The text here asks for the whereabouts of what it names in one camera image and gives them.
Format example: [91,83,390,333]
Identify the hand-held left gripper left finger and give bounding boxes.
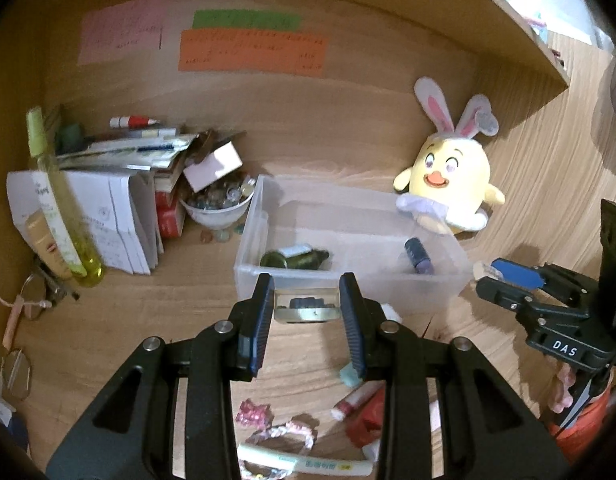
[45,272,276,480]

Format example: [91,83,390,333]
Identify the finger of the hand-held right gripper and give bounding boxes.
[475,276,589,332]
[490,257,603,312]

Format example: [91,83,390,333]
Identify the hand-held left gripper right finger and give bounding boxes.
[339,272,571,480]

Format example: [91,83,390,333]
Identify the small white plastic piece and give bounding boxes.
[474,259,504,282]

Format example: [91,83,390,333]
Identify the small clear square bottle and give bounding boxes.
[273,287,341,324]

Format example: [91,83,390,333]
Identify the small teal block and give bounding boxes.
[340,365,365,389]

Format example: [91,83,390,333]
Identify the pink glitter hair clip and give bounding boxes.
[235,398,274,429]

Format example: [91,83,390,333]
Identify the clear plastic storage bin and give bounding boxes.
[233,175,473,313]

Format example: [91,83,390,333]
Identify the white green-print tube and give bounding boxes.
[238,442,375,477]

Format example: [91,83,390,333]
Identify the person's right hand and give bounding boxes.
[548,364,577,415]

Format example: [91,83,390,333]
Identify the green glass bottle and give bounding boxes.
[260,247,332,272]

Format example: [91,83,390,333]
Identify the red label lip balm tube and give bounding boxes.
[330,382,387,421]

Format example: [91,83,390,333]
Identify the dark blue cylinder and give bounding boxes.
[404,237,435,276]

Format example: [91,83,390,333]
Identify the red pouch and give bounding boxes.
[345,394,387,449]

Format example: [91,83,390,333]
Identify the white ceramic bowl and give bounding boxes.
[180,192,256,232]

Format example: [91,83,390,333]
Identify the yellow chick plush bunny ears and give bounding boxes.
[393,76,506,236]

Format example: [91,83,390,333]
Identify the pile of glass marbles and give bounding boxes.
[185,172,257,211]

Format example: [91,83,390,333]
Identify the red cardboard box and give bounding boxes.
[155,189,187,240]

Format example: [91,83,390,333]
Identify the pink white small box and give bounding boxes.
[183,141,243,192]

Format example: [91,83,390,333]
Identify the stack of papers and booklets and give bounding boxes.
[7,169,162,276]

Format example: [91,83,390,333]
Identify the dark brown object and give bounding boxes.
[188,129,247,161]

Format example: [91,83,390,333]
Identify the stack of paper booklets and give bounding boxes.
[58,127,199,172]

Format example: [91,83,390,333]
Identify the yellow-green spray bottle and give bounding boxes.
[27,106,105,288]

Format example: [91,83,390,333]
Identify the beige cream tube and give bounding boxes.
[25,210,74,281]

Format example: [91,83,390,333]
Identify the red white marker pen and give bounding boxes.
[109,115,165,130]

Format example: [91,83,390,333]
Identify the wooden shelf board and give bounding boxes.
[438,0,572,93]

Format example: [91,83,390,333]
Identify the orange paper note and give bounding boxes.
[178,29,330,79]

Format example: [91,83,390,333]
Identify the white blue box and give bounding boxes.
[0,390,30,452]

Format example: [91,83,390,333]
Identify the green paper note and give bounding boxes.
[192,9,303,31]

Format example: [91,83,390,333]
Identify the pink paper note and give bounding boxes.
[78,0,167,65]

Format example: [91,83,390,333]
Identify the pink white braided rope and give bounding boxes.
[237,414,319,480]

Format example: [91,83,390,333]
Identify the white cable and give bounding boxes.
[0,280,54,309]

